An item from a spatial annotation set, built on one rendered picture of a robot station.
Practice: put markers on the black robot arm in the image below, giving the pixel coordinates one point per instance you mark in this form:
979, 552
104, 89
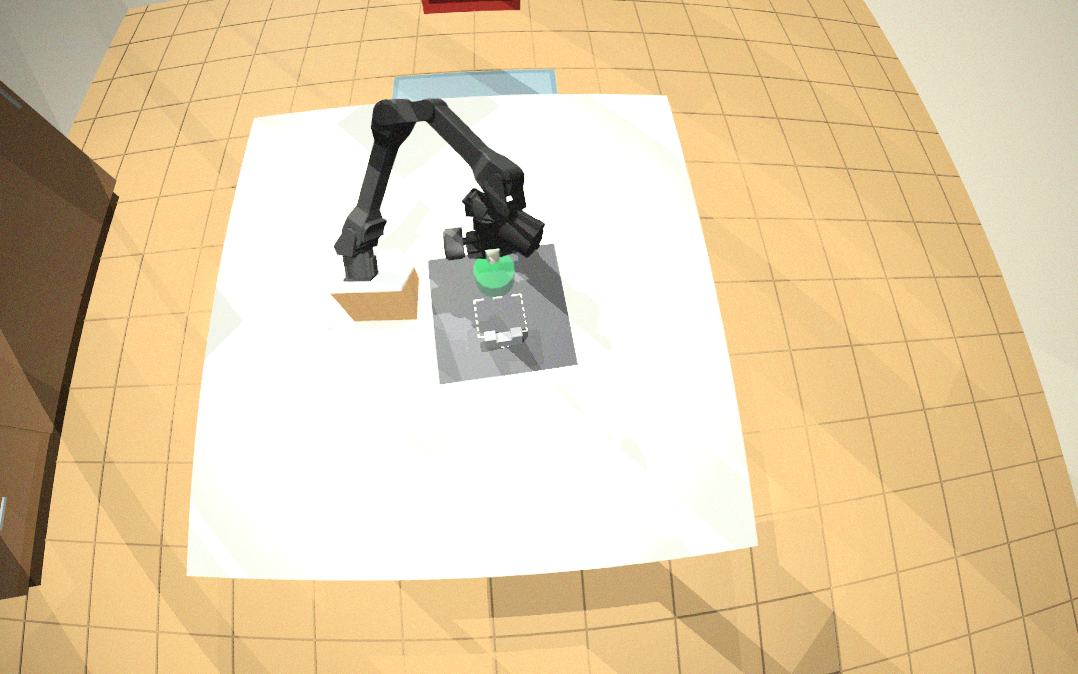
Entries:
393, 120

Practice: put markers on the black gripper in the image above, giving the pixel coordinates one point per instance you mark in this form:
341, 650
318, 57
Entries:
476, 244

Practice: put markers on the grey mat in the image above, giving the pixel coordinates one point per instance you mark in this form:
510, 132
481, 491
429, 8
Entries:
461, 314

